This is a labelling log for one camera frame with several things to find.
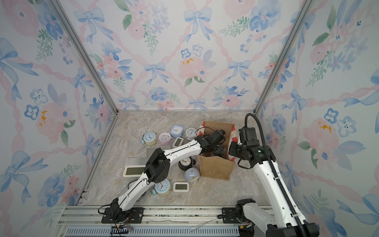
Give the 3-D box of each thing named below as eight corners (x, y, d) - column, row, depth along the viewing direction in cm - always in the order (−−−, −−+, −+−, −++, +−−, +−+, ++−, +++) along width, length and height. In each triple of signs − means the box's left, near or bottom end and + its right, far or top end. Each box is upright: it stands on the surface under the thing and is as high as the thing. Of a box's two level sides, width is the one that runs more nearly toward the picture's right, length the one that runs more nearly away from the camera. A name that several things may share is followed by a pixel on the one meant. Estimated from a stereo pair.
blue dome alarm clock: (189, 187, 84) (189, 181, 77) (183, 177, 88) (183, 171, 81) (200, 180, 87) (201, 174, 80) (194, 170, 90) (194, 164, 83)
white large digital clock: (124, 179, 87) (121, 176, 83) (127, 168, 91) (124, 165, 87) (143, 179, 87) (140, 176, 83) (145, 168, 91) (143, 165, 87)
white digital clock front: (172, 192, 83) (172, 190, 81) (173, 183, 86) (173, 181, 84) (189, 192, 83) (189, 190, 81) (189, 183, 86) (189, 181, 84)
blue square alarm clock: (170, 137, 106) (169, 134, 103) (171, 127, 111) (170, 125, 109) (184, 137, 106) (183, 134, 103) (184, 127, 111) (184, 125, 109)
